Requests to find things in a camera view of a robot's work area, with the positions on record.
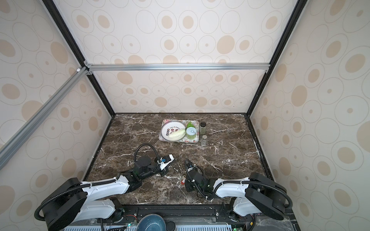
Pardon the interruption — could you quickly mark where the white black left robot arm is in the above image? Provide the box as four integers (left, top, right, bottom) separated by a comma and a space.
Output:
34, 143, 174, 231

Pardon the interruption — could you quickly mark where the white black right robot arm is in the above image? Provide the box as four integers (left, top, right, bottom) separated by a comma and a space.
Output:
184, 167, 293, 220

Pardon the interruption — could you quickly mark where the floral rectangular tray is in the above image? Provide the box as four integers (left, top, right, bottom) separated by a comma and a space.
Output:
159, 119, 200, 143

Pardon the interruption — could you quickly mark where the pale green toy cabbage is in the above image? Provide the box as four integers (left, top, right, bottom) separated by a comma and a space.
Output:
168, 129, 186, 141

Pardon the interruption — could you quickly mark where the white plate with red text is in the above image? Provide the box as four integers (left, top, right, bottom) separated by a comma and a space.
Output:
161, 121, 186, 140

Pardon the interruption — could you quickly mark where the small clear glass jar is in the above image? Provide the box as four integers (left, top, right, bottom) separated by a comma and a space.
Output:
201, 135, 208, 146

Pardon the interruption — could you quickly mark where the green tin can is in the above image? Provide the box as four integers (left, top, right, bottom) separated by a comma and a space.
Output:
186, 127, 197, 140

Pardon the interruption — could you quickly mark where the green toy leaf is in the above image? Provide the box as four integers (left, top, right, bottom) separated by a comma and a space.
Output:
187, 122, 195, 128

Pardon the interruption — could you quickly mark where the dark lid glass jar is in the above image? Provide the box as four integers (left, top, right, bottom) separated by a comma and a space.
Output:
199, 121, 207, 136

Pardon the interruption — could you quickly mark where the blue ceramic bowl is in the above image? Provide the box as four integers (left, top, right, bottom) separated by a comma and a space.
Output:
136, 214, 166, 231

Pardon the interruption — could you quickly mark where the silver aluminium crossbar back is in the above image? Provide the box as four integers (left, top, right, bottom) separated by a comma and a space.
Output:
87, 63, 270, 71

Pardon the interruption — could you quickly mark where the silver aluminium crossbar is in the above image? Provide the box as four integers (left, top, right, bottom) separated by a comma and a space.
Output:
87, 63, 270, 71
1, 67, 87, 168

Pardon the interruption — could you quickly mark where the silver aluminium crossbar left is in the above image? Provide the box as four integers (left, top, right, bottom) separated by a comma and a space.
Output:
1, 67, 87, 168

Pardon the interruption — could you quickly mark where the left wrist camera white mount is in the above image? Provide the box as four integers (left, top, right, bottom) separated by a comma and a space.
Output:
159, 154, 174, 171

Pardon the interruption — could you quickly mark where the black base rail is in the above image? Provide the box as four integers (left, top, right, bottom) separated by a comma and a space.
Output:
50, 203, 301, 231

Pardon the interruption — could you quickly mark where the black corner frame post left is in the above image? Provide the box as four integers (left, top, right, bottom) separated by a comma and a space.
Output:
42, 0, 116, 117

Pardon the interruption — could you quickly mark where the black corner frame post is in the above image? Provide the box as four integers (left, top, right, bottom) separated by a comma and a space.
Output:
246, 0, 307, 118
42, 0, 116, 117

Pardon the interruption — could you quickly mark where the black corner frame post right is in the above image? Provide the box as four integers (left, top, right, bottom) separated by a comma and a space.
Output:
246, 0, 307, 118

